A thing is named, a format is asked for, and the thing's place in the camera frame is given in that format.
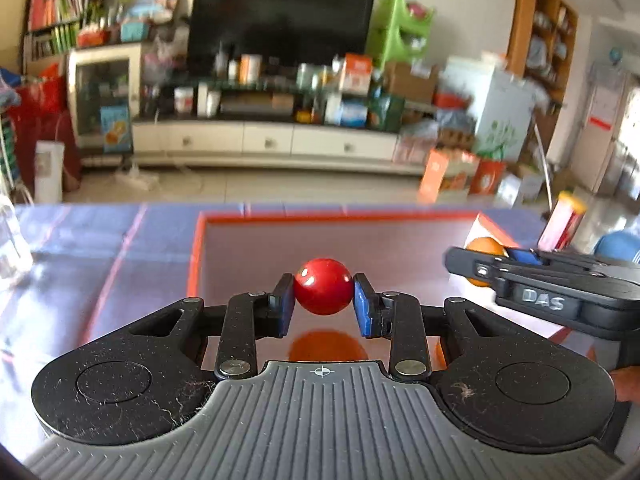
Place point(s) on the orange-rimmed tray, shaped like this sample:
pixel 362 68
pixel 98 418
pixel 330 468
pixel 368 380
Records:
pixel 240 255

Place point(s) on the person's right hand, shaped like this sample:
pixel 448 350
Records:
pixel 629 385

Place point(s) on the orange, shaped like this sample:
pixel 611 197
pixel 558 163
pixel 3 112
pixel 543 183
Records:
pixel 484 247

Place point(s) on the pink can with yellow lid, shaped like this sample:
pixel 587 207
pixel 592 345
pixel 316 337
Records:
pixel 562 220

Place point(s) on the white television cabinet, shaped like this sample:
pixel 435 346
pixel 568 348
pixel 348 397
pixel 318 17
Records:
pixel 260 142

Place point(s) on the wooden display shelf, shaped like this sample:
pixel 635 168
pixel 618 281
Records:
pixel 542 35

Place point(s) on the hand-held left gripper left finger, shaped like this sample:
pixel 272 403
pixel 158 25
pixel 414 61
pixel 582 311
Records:
pixel 286 306

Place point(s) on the blue checked tablecloth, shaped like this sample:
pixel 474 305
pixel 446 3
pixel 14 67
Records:
pixel 100 260

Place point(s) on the dark bookshelf with books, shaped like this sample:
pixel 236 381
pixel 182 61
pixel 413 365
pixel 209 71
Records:
pixel 60 10

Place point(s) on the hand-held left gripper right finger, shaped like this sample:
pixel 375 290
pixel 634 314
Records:
pixel 362 311

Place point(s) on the blue snack packet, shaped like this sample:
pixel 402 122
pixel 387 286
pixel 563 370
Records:
pixel 116 130

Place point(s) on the black flat television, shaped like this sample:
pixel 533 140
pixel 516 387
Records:
pixel 282 15

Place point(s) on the green plastic storage rack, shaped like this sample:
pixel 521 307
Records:
pixel 397 30

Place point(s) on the red shopping bag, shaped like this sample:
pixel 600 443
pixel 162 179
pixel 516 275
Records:
pixel 47 115

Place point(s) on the white paper bag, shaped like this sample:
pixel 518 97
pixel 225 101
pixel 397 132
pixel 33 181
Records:
pixel 50 172

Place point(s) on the beige standing air conditioner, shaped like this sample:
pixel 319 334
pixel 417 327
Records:
pixel 12 5

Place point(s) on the orange and white carton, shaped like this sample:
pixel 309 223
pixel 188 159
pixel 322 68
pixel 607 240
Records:
pixel 435 175

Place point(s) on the blue ball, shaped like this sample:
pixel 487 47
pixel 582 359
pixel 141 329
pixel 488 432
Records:
pixel 617 249

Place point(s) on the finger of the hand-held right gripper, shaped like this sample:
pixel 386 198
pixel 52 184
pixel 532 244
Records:
pixel 526 256
pixel 470 266

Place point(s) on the small red apple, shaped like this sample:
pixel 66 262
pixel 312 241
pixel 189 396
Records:
pixel 322 286

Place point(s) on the white glass-door cabinet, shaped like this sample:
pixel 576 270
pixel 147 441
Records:
pixel 100 90

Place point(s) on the broom with black base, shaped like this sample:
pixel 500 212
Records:
pixel 544 170

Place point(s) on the brown cardboard box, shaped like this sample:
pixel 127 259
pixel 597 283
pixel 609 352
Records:
pixel 410 82

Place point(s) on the clear plastic bottle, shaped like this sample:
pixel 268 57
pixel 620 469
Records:
pixel 12 245

